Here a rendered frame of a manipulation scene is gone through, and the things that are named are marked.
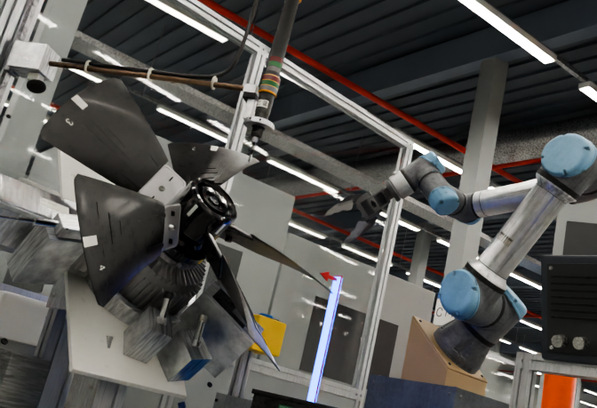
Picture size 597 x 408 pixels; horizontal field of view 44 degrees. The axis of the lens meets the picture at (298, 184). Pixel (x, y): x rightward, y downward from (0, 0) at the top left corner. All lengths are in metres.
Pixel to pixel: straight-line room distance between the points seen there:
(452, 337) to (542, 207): 0.42
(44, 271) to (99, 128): 0.31
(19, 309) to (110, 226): 0.65
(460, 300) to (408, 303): 4.38
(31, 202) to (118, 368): 0.36
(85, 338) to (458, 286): 0.91
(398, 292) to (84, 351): 4.86
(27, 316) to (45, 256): 0.51
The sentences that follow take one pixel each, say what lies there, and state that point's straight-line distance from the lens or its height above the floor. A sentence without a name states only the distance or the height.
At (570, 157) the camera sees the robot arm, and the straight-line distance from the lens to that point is 1.87.
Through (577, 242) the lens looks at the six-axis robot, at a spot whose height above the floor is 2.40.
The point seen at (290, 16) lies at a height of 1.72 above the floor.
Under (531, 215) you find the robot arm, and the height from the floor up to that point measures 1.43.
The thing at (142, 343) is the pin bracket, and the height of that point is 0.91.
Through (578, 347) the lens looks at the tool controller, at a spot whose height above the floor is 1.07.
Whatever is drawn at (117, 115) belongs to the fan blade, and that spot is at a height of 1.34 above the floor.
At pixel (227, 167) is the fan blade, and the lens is 1.75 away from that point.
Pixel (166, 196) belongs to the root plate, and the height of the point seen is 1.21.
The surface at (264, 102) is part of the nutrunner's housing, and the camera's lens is 1.70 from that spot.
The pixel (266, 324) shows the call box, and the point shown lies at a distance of 1.98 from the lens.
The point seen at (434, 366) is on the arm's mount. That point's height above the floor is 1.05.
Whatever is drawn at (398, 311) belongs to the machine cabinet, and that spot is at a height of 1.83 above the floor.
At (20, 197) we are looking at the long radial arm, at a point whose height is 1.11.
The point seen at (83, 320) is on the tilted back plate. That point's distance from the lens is 1.53.
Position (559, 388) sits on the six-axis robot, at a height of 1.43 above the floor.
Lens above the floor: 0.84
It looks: 17 degrees up
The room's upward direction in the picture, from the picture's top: 14 degrees clockwise
